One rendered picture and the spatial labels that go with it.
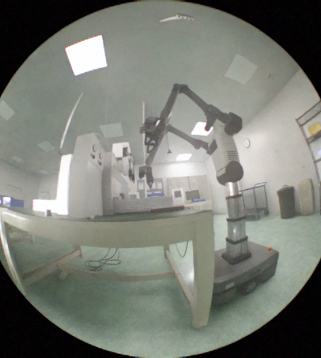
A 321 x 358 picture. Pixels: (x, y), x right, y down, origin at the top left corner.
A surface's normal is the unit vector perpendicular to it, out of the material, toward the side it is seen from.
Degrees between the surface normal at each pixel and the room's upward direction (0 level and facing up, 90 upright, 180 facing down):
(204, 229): 90
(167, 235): 90
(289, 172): 90
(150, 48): 180
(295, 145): 90
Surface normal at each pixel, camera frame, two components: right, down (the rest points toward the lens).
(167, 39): 0.10, 0.97
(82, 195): 0.10, -0.24
